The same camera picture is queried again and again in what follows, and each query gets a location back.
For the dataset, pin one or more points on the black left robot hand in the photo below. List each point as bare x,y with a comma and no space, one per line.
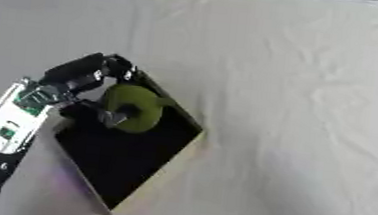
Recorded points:
79,68

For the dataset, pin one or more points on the green round toy fruit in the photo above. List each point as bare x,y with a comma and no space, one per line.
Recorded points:
140,107

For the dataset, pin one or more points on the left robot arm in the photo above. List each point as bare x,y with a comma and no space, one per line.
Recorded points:
6,127

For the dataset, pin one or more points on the cardboard box with black inside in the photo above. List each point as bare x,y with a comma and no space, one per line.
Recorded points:
123,153

